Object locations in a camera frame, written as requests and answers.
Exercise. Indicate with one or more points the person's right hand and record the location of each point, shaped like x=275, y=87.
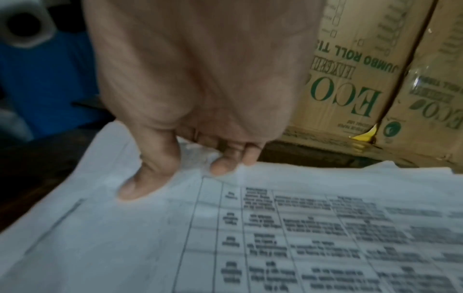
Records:
x=202, y=74

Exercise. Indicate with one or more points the white printed paper sheet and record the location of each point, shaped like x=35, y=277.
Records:
x=231, y=237

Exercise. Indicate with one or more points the blue plastic barrel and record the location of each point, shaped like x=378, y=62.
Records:
x=50, y=83

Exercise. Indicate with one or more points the large brown cardboard box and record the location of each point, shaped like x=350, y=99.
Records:
x=356, y=71

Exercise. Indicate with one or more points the yellow tape scrap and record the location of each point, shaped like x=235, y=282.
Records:
x=364, y=134

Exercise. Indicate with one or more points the white plastic film roll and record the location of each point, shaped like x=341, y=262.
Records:
x=23, y=23

